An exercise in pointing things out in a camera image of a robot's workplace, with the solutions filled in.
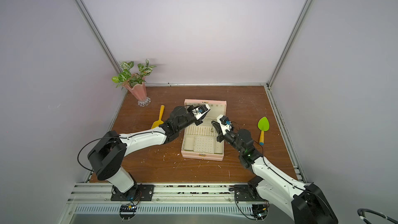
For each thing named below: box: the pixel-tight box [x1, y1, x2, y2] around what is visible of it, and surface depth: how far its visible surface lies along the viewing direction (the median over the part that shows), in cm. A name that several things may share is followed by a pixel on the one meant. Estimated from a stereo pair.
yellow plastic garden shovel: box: [151, 104, 166, 130], surface depth 102 cm
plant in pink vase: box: [111, 58, 158, 107], surface depth 96 cm
